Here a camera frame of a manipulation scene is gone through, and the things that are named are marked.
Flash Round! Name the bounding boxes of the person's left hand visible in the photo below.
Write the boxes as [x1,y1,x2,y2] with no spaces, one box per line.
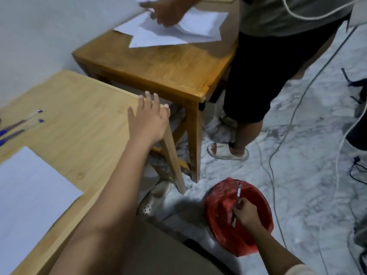
[127,91,171,146]

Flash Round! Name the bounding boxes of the person's right hand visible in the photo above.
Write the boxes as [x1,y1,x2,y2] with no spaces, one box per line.
[231,197,263,232]

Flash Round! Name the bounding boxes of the black pen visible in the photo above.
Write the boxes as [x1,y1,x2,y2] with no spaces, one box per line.
[231,182,243,229]

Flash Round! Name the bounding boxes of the white paper sheet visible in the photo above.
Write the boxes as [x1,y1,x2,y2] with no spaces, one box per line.
[114,11,153,36]
[128,18,223,49]
[0,146,84,275]
[173,8,229,37]

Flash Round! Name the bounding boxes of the blue pen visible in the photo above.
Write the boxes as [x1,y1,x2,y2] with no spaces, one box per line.
[0,118,45,147]
[0,109,44,138]

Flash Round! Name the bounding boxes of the person's right forearm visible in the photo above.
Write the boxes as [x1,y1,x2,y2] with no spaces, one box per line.
[251,225,304,275]

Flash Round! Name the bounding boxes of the person's left forearm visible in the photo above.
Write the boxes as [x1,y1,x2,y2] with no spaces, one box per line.
[49,137,155,275]

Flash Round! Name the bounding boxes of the person's grey trousers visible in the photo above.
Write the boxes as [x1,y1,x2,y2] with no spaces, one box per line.
[120,219,230,275]

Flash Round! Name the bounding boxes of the red lined waste bin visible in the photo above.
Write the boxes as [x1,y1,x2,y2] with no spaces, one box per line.
[203,177,274,257]

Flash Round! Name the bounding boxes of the dark wooden side table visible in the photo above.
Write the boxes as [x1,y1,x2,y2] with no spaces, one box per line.
[71,0,240,184]

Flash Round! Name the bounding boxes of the white sandal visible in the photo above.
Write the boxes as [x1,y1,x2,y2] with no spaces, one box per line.
[219,113,239,129]
[207,142,250,162]

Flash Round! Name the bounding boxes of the cream sleeve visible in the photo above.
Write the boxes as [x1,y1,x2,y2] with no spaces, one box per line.
[284,263,317,275]

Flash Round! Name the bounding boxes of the white perforated clog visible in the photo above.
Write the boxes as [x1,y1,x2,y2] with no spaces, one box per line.
[137,180,172,218]

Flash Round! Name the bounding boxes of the black tripod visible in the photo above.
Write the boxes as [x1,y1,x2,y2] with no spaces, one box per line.
[340,68,367,105]

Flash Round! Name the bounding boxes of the black cable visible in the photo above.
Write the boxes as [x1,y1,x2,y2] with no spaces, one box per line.
[348,156,367,186]

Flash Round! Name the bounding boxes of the thin grey cable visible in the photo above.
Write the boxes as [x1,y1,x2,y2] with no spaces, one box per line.
[268,25,359,249]

